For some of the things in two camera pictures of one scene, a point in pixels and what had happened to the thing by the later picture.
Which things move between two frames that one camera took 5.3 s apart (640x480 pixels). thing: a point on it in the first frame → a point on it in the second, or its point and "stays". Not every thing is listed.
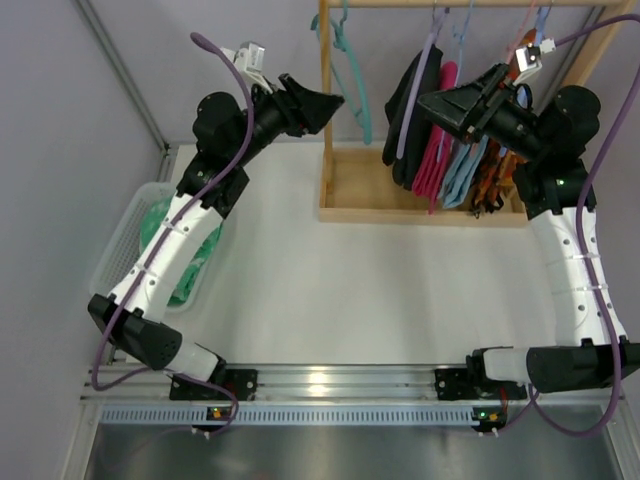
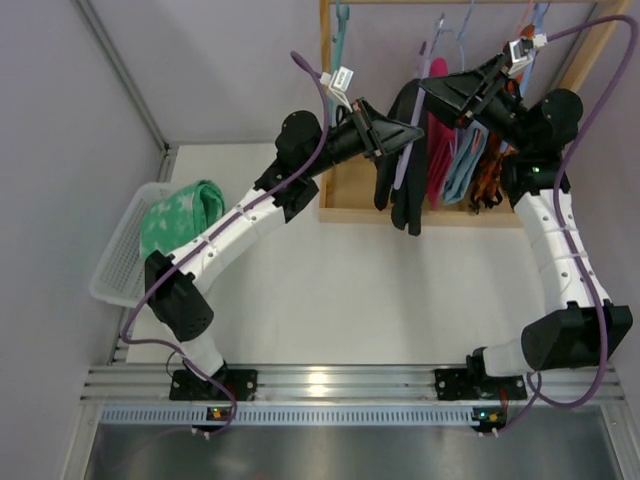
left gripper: x=291 y=110 → x=368 y=126
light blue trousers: x=463 y=160 stays
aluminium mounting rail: x=313 y=382 stays
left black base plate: x=241 y=383 stays
